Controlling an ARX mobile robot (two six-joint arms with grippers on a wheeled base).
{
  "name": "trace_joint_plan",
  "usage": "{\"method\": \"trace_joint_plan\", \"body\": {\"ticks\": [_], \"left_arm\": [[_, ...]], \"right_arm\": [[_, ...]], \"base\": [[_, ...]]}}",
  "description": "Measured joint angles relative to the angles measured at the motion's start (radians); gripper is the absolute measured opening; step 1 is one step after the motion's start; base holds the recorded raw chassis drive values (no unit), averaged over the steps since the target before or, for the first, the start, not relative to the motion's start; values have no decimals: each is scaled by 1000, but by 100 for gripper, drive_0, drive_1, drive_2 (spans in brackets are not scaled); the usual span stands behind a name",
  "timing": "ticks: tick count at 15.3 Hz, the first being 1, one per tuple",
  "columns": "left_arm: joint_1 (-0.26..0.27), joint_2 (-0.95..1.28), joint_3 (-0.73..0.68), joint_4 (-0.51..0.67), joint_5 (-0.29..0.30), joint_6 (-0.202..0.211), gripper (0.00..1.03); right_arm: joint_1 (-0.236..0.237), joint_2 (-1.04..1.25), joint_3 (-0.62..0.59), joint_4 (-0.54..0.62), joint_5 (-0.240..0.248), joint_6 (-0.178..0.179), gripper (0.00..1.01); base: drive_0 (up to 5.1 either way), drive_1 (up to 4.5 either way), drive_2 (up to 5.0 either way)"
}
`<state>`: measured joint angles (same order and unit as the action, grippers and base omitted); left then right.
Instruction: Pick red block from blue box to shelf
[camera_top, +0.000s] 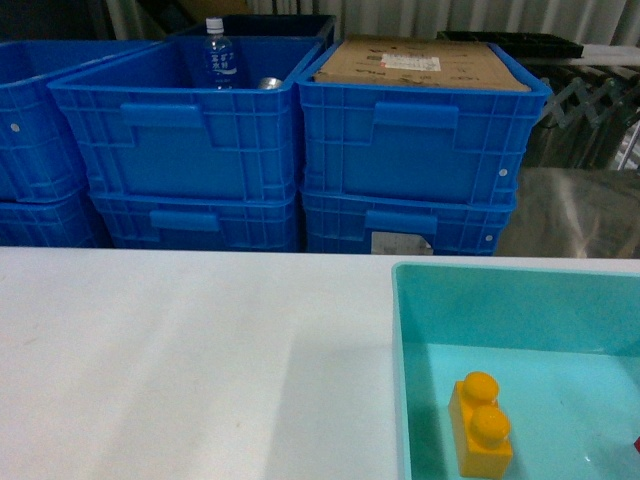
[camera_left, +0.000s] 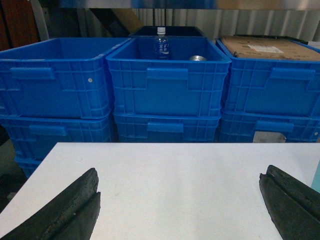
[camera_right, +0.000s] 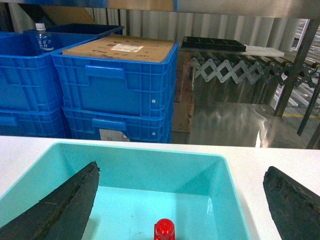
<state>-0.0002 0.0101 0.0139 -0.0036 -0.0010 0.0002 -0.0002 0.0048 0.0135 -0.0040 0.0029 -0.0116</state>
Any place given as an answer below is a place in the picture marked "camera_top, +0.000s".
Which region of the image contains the cardboard box in crate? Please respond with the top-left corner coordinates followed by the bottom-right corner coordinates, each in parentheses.
top-left (313, 36), bottom-right (530, 92)

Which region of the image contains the yellow toy block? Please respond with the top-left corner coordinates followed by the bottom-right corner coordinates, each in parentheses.
top-left (448, 371), bottom-right (513, 479)

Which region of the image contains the lower right blue crate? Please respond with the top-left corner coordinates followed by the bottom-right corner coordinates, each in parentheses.
top-left (301, 190), bottom-right (516, 256)

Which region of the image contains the upper right blue crate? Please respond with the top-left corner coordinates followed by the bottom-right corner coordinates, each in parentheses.
top-left (297, 42), bottom-right (551, 206)

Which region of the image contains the silver can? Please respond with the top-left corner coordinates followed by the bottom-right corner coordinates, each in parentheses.
top-left (257, 77), bottom-right (283, 90)

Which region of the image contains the lower middle blue crate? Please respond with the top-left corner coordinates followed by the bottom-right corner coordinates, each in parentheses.
top-left (90, 193), bottom-right (301, 252)

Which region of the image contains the clear water bottle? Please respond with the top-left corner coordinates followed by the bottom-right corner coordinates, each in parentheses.
top-left (203, 17), bottom-right (238, 90)

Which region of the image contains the upper middle blue crate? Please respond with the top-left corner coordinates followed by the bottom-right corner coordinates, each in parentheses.
top-left (49, 36), bottom-right (322, 202)

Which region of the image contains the dark blue rear crate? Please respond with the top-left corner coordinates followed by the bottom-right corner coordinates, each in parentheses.
top-left (167, 14), bottom-right (337, 49)

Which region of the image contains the lower left blue crate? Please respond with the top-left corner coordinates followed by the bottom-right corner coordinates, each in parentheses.
top-left (1, 188), bottom-right (113, 248)

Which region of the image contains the teal plastic tray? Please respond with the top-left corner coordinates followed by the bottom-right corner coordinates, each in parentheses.
top-left (392, 263), bottom-right (639, 479)

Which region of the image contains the black tray in background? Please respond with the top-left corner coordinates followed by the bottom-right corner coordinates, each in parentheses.
top-left (436, 30), bottom-right (584, 59)

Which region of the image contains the grey folding lattice gate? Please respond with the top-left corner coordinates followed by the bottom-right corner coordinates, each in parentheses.
top-left (538, 76), bottom-right (639, 128)

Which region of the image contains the upper left blue crate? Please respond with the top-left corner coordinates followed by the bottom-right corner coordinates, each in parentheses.
top-left (1, 40), bottom-right (152, 203)

